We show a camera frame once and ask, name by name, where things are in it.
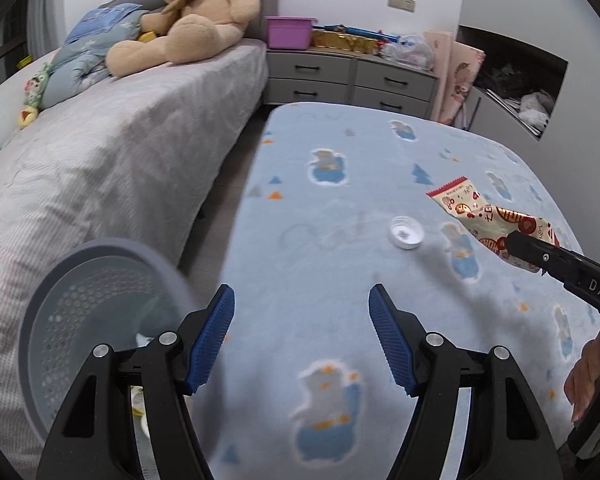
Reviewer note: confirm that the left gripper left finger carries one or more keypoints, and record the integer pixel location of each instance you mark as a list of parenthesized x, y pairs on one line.
[(93, 435)]

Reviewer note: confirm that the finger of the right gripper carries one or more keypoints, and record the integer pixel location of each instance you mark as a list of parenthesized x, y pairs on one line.
[(548, 257)]

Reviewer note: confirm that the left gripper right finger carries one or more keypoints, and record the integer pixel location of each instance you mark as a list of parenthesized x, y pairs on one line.
[(507, 436)]

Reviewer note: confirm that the red gold snack wrapper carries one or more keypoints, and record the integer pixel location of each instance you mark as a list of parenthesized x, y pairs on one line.
[(491, 224)]

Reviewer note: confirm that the grey perforated trash basket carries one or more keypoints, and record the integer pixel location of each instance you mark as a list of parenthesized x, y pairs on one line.
[(107, 291)]

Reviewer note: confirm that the person's right hand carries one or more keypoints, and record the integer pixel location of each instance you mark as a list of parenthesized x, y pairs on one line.
[(579, 386)]

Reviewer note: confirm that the white bottle cap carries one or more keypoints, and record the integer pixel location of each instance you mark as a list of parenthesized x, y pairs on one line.
[(405, 232)]

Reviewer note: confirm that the pink cartoon boards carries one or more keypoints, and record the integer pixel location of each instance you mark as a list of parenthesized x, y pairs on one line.
[(456, 66)]

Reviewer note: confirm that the light blue patterned blanket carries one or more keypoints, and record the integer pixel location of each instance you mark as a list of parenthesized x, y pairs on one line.
[(337, 200)]

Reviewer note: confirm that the clear plastic bag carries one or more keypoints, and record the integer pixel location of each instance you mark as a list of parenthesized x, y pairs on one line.
[(411, 50)]

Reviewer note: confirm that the bed with checkered sheet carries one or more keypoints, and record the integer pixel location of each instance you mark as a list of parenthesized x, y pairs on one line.
[(133, 157)]

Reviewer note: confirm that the grey drawer dresser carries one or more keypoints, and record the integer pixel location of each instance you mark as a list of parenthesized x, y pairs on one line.
[(320, 75)]

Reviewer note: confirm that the gold wrapped packages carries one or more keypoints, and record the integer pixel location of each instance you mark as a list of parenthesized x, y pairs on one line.
[(350, 39)]

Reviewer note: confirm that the green hooded doll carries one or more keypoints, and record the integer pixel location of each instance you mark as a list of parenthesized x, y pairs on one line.
[(33, 95)]

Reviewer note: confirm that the purple plastic box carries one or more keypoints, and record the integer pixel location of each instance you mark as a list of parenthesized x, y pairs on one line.
[(289, 32)]

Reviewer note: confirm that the light blue folded quilt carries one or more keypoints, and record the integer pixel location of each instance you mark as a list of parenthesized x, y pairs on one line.
[(77, 66)]

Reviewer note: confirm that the blue patterned pillow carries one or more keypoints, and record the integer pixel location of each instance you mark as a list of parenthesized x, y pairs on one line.
[(100, 20)]

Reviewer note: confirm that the large tan teddy bear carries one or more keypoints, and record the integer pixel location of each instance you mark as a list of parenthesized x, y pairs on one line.
[(187, 31)]

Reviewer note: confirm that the grey curtain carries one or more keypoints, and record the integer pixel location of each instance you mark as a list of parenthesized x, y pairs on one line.
[(45, 26)]

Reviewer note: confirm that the wall switch plate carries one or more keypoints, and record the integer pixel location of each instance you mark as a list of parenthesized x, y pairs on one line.
[(404, 5)]

